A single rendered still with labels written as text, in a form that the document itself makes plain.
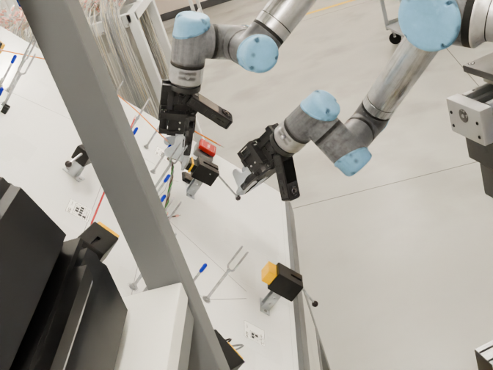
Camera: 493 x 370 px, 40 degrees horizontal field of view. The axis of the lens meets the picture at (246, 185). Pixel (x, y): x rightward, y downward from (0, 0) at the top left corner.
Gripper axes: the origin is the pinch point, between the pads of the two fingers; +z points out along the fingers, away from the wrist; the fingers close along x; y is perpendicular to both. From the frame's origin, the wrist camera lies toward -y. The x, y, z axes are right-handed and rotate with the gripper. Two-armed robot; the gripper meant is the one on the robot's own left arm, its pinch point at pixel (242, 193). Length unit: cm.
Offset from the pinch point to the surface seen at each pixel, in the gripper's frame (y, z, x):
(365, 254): -23, 80, -137
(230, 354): -32, -31, 55
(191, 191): 6.5, 4.7, 9.8
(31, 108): 38, 7, 36
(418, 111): 38, 87, -279
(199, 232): -4.8, 0.7, 18.4
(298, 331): -35.1, -6.5, 15.5
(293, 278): -25.5, -14.8, 17.0
